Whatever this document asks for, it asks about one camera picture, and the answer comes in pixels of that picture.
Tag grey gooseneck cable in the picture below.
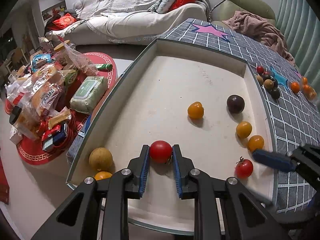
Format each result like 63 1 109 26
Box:
209 0 240 22

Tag green wet wipes pack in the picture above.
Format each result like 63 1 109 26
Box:
69 76 108 114

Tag red pillow with gold pattern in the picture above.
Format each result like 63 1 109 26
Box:
51 14 77 29

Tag clear plastic bag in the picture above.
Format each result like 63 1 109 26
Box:
59 40 98 77

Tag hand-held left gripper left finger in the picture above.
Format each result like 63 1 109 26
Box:
30 144 150 240

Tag green snack bag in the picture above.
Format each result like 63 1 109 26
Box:
64 70 79 85

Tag yellow snack packet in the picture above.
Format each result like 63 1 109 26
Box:
47 107 72 128

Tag pink throw blanket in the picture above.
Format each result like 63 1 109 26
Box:
222 10 295 65

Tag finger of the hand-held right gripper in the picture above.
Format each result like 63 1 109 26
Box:
252 143 320 173

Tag blue snack packet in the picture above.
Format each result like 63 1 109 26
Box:
31 55 52 68

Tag jar with yellow lid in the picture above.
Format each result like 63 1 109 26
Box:
54 44 71 65

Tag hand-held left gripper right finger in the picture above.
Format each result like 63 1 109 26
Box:
172 144 292 240

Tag pale green curtain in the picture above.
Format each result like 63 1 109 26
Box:
275 0 320 98

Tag green armchair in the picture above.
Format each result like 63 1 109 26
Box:
212 0 277 30

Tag yellow tomato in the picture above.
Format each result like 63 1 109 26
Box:
236 121 253 139
94 171 113 181
247 135 265 152
187 101 205 119

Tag white tray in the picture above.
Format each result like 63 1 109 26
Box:
65 38 278 233

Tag white covered sofa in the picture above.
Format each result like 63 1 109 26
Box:
47 0 208 45

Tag red round table with snacks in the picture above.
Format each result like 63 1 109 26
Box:
5 52 118 166

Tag red and blue snack packets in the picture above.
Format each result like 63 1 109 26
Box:
41 122 68 152

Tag bagged bread loaf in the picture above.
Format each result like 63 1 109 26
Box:
30 70 65 120

